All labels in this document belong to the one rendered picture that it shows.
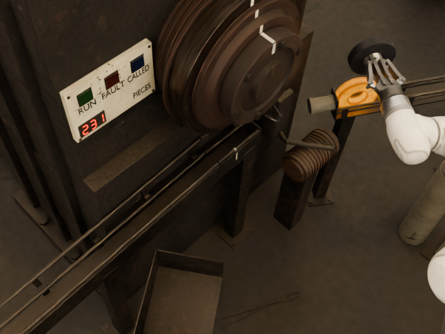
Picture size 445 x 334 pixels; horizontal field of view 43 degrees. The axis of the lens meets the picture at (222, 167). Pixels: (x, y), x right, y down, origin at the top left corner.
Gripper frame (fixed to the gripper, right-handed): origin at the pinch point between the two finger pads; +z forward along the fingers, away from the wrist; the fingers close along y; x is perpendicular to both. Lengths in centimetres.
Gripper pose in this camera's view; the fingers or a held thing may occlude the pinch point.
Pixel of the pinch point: (373, 53)
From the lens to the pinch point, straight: 193.4
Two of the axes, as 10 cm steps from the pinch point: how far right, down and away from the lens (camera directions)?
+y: 9.8, -1.2, 1.3
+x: 0.5, -5.1, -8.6
